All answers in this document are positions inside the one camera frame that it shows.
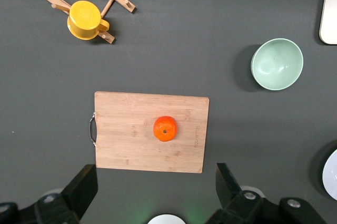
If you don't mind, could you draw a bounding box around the wooden peg drying rack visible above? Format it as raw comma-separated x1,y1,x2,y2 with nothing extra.
4,0,137,45

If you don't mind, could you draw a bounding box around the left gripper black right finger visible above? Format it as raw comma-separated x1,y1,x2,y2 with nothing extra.
206,162,280,224

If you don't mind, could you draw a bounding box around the beige bear print tray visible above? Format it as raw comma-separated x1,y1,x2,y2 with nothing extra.
319,0,337,45

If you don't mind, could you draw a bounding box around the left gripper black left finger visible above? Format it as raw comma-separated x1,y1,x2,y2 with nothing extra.
34,164,98,224

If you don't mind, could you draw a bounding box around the yellow mug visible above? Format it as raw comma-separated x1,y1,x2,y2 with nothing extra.
66,0,110,41

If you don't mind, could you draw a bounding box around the orange mandarin fruit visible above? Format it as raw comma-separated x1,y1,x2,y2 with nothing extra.
153,115,178,142

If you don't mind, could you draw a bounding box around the bamboo cutting board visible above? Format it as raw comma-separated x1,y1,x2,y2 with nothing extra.
89,91,210,174

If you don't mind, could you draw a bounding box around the mint green bowl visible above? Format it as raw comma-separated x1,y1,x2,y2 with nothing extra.
250,38,304,91

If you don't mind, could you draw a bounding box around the white ribbed ceramic plate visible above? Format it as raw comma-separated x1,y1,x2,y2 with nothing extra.
322,149,337,201

